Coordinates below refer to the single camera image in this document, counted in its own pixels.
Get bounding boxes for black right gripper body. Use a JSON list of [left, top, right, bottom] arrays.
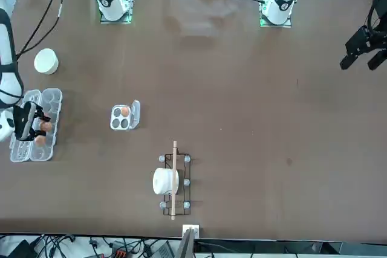
[[13, 102, 36, 141]]

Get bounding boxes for black wire cup rack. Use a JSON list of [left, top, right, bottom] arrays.
[[158, 146, 193, 217]]

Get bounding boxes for white round cup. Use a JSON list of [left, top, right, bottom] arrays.
[[33, 48, 60, 75]]

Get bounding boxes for black box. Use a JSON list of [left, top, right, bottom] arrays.
[[0, 239, 34, 258]]

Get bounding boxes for grey power adapter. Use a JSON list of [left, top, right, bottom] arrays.
[[156, 241, 176, 258]]

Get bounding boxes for transparent twelve-slot egg tray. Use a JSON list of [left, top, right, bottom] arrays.
[[8, 88, 63, 163]]

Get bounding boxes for transparent four-slot egg tray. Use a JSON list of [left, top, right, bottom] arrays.
[[109, 98, 141, 132]]

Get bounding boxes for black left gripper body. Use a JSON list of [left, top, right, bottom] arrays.
[[345, 25, 387, 57]]

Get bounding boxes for aluminium profile post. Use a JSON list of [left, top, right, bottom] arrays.
[[176, 228, 196, 258]]

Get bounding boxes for wooden rod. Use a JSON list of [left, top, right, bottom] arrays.
[[171, 140, 178, 221]]

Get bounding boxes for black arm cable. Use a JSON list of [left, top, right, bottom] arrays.
[[15, 0, 68, 59]]

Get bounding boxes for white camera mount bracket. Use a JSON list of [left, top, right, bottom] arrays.
[[182, 224, 201, 239]]

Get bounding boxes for white mug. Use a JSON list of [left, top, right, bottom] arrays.
[[152, 167, 180, 196]]

